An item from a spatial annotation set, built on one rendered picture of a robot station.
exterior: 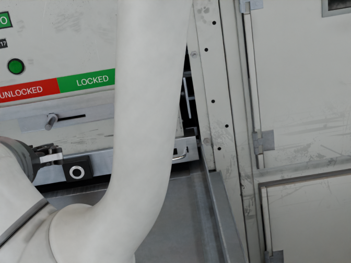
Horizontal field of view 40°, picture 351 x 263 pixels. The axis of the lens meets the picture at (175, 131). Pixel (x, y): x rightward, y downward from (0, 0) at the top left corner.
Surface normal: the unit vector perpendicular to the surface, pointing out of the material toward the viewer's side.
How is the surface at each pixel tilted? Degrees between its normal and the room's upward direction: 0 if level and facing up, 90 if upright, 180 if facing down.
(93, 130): 90
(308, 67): 90
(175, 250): 0
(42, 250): 40
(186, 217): 0
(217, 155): 90
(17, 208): 60
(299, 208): 90
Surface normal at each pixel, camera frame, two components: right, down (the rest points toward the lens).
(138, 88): -0.28, 0.34
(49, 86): 0.04, 0.39
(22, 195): 0.76, -0.50
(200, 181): -0.15, -0.91
